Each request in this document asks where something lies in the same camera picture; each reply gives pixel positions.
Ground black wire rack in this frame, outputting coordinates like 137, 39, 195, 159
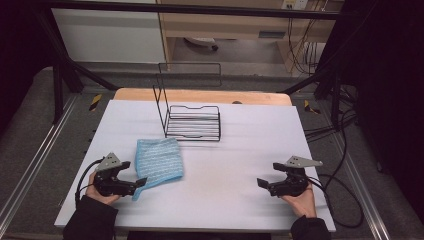
152, 62, 223, 143

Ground aluminium rail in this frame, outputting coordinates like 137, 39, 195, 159
0, 95, 80, 229
329, 133, 392, 240

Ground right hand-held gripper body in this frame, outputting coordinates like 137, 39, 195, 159
268, 155, 324, 198

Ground hanging cable bundle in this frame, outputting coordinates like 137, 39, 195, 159
285, 13, 323, 75

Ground white foam board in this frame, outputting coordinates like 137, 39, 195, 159
54, 99, 337, 233

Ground light wooden desk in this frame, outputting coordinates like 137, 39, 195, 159
156, 0, 345, 73

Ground white cabinet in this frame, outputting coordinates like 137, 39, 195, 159
51, 0, 166, 64

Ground chair base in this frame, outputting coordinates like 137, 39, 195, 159
183, 36, 220, 52

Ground blue striped towel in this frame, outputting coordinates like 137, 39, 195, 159
131, 137, 185, 202

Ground black floor cables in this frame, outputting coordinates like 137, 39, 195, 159
303, 84, 361, 143

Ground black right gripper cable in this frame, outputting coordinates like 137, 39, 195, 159
308, 173, 365, 230

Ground black metal frame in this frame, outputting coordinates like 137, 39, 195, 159
33, 0, 378, 129

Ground white wall socket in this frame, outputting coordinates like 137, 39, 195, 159
281, 0, 310, 11

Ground person's right hand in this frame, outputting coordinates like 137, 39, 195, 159
279, 185, 318, 219

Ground yellow black tape marker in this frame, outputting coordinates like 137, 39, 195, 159
88, 93, 103, 112
303, 99, 321, 115

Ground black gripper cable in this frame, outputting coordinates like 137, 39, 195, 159
74, 158, 104, 205
308, 173, 365, 230

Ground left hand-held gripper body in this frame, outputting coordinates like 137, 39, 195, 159
92, 152, 138, 198

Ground wooden table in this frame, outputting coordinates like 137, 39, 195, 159
113, 87, 293, 107

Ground person's left hand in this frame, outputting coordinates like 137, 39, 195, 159
84, 181, 121, 205

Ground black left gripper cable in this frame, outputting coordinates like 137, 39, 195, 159
74, 158, 104, 205

